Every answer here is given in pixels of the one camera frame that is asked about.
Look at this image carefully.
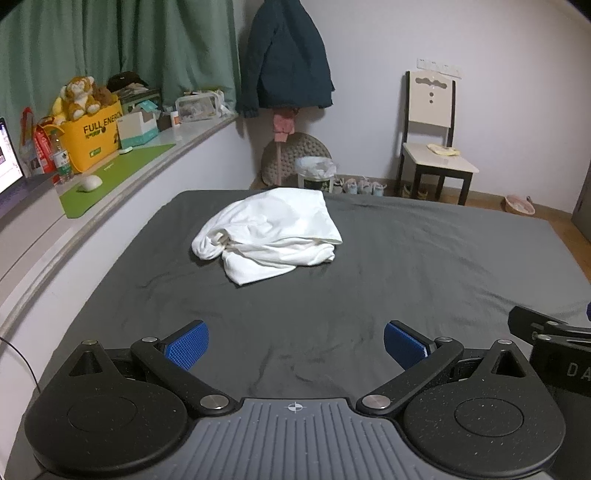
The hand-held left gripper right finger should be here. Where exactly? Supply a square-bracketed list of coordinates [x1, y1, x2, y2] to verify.
[355, 320, 532, 416]

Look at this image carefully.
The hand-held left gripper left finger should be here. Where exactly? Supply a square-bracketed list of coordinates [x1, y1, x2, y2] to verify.
[68, 320, 241, 416]

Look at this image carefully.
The white t-shirt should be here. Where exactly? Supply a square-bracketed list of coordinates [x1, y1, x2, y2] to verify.
[191, 187, 343, 285]

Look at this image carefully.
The grey door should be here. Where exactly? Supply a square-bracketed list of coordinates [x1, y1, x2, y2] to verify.
[571, 175, 591, 232]

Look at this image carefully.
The green desk mat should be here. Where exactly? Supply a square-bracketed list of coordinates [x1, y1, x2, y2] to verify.
[59, 143, 177, 219]

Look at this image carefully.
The white bucket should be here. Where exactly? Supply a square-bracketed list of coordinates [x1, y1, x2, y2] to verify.
[294, 156, 340, 192]

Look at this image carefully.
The white window ledge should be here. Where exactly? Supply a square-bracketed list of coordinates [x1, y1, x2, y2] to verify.
[0, 111, 241, 342]

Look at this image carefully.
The white and teal box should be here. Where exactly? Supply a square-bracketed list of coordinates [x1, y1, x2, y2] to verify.
[115, 111, 160, 149]

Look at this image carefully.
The clear water bottle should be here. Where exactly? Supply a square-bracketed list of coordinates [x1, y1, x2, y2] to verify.
[50, 129, 75, 184]

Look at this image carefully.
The yellow bag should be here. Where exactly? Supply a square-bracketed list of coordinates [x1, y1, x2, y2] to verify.
[62, 100, 124, 174]

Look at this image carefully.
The clear plastic container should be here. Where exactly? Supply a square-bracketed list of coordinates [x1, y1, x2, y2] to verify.
[175, 90, 227, 123]

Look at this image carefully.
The pink cloth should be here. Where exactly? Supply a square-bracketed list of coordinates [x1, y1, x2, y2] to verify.
[272, 107, 296, 143]

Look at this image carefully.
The wooden chair, cream seat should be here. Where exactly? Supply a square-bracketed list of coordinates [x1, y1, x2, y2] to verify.
[396, 70, 480, 206]

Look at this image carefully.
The red bag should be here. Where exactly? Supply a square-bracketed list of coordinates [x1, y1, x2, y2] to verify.
[33, 117, 60, 175]

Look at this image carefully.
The laptop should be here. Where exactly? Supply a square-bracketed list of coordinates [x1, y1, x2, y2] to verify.
[0, 117, 28, 217]

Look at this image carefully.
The brown plush toy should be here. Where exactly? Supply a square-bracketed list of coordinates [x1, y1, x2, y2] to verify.
[92, 83, 116, 108]

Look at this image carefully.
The black cap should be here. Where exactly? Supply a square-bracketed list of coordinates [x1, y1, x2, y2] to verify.
[107, 71, 148, 93]

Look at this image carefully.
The plush tiger toy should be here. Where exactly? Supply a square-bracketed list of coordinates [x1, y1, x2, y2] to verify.
[60, 76, 101, 121]

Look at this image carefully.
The dark blue jacket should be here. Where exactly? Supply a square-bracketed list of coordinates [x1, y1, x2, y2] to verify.
[236, 0, 335, 118]

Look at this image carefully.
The green curtain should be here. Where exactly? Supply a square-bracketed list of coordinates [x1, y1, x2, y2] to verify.
[0, 0, 242, 153]

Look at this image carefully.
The black cable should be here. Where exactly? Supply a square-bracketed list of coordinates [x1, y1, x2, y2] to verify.
[0, 337, 42, 395]

